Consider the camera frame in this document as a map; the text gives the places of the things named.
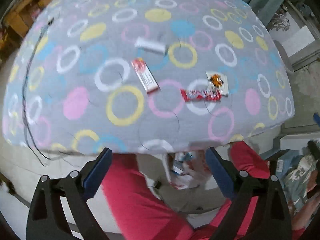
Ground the black cable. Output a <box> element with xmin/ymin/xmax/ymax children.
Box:
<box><xmin>21</xmin><ymin>17</ymin><xmax>83</xmax><ymax>168</ymax></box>

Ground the white orange snack packet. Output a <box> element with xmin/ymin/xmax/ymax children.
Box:
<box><xmin>206</xmin><ymin>72</ymin><xmax>229</xmax><ymax>96</ymax></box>

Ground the red white ointment box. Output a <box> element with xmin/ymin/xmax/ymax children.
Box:
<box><xmin>131</xmin><ymin>58</ymin><xmax>159</xmax><ymax>94</ymax></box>

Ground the white plastic trash bag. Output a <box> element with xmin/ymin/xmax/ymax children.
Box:
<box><xmin>162</xmin><ymin>150</ymin><xmax>212</xmax><ymax>190</ymax></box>

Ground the grey circle-patterned bed sheet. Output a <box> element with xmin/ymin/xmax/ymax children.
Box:
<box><xmin>2</xmin><ymin>0</ymin><xmax>295</xmax><ymax>154</ymax></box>

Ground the red candy bar wrapper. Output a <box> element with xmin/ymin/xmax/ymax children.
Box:
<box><xmin>180</xmin><ymin>89</ymin><xmax>222</xmax><ymax>102</ymax></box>

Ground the wooden desk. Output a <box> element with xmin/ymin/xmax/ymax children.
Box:
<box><xmin>3</xmin><ymin>0</ymin><xmax>52</xmax><ymax>38</ymax></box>

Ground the red trouser left leg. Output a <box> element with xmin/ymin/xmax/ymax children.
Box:
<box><xmin>102</xmin><ymin>154</ymin><xmax>194</xmax><ymax>239</ymax></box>

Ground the red trouser right leg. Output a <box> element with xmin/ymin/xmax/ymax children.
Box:
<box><xmin>192</xmin><ymin>141</ymin><xmax>306</xmax><ymax>240</ymax></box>

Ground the white crumpled wrapper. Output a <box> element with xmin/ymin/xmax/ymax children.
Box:
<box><xmin>135</xmin><ymin>37</ymin><xmax>167</xmax><ymax>55</ymax></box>

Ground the red trouser leg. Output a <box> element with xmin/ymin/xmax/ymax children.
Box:
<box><xmin>192</xmin><ymin>141</ymin><xmax>306</xmax><ymax>240</ymax></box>
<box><xmin>102</xmin><ymin>154</ymin><xmax>194</xmax><ymax>239</ymax></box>

